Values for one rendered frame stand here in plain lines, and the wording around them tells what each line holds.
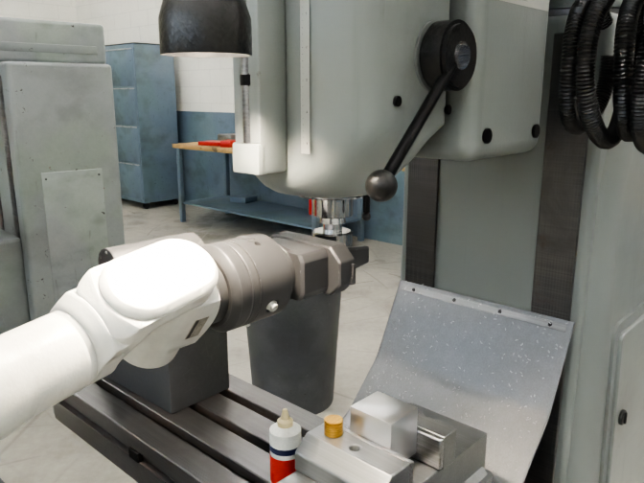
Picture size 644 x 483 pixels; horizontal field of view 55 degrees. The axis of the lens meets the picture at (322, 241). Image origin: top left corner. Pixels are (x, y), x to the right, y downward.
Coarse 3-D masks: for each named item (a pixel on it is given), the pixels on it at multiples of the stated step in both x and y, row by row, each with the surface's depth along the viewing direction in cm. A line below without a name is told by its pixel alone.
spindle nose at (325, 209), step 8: (312, 200) 70; (320, 200) 69; (328, 200) 69; (336, 200) 69; (344, 200) 69; (352, 200) 70; (312, 208) 71; (320, 208) 69; (328, 208) 69; (336, 208) 69; (344, 208) 69; (352, 208) 70; (320, 216) 69; (328, 216) 69; (336, 216) 69; (344, 216) 69
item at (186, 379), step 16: (208, 336) 100; (224, 336) 102; (192, 352) 98; (208, 352) 100; (224, 352) 103; (128, 368) 103; (144, 368) 100; (160, 368) 96; (176, 368) 96; (192, 368) 98; (208, 368) 101; (224, 368) 103; (128, 384) 104; (144, 384) 100; (160, 384) 97; (176, 384) 96; (192, 384) 99; (208, 384) 101; (224, 384) 104; (160, 400) 98; (176, 400) 97; (192, 400) 99
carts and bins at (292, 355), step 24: (288, 312) 260; (312, 312) 262; (336, 312) 275; (264, 336) 267; (288, 336) 263; (312, 336) 266; (336, 336) 280; (264, 360) 270; (288, 360) 266; (312, 360) 269; (264, 384) 275; (288, 384) 270; (312, 384) 273; (312, 408) 276
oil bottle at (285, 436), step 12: (288, 420) 76; (276, 432) 76; (288, 432) 76; (300, 432) 77; (276, 444) 76; (288, 444) 76; (276, 456) 76; (288, 456) 76; (276, 468) 76; (288, 468) 76; (276, 480) 77
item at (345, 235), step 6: (318, 228) 73; (342, 228) 73; (312, 234) 71; (318, 234) 70; (324, 234) 70; (330, 234) 70; (336, 234) 70; (342, 234) 70; (348, 234) 70; (330, 240) 70; (336, 240) 70; (342, 240) 70; (348, 240) 71
